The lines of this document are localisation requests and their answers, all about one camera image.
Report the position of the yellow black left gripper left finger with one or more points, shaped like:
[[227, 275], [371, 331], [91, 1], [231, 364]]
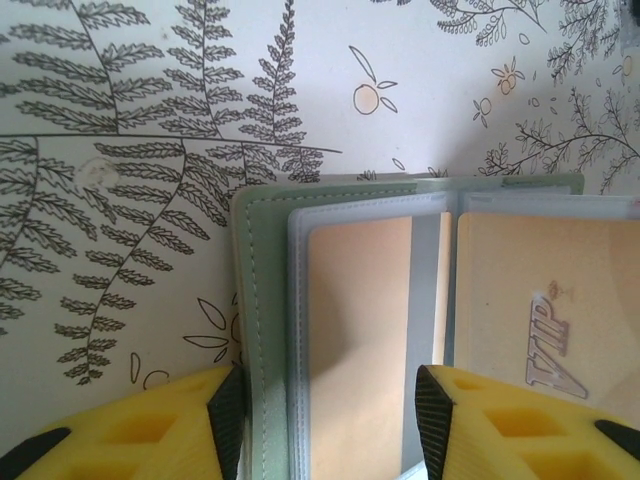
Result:
[[125, 440]]

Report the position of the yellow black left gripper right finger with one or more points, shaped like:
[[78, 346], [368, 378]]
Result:
[[525, 440]]

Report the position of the gold VIP card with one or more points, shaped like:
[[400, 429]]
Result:
[[500, 300]]

